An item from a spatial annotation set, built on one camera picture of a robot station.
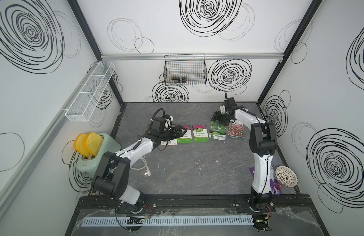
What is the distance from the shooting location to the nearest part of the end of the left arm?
0.68 metres

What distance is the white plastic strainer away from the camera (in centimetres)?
79

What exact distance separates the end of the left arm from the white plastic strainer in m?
0.60
